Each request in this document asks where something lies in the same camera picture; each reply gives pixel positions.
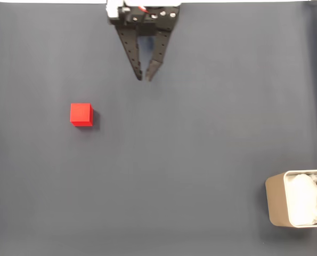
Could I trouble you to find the dark grey mat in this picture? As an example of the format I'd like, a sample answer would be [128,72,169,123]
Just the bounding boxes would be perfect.
[0,2,317,256]

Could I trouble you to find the red cube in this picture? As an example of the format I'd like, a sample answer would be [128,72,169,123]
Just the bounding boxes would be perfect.
[70,103,94,127]

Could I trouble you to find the white crumpled tissue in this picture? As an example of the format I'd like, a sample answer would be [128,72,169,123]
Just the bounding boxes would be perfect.
[286,173,317,226]

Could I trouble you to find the beige metal box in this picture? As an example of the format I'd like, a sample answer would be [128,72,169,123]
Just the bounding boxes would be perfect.
[265,169,317,229]

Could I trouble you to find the camera board on white mount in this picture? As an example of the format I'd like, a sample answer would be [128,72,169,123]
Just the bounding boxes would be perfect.
[106,0,182,20]

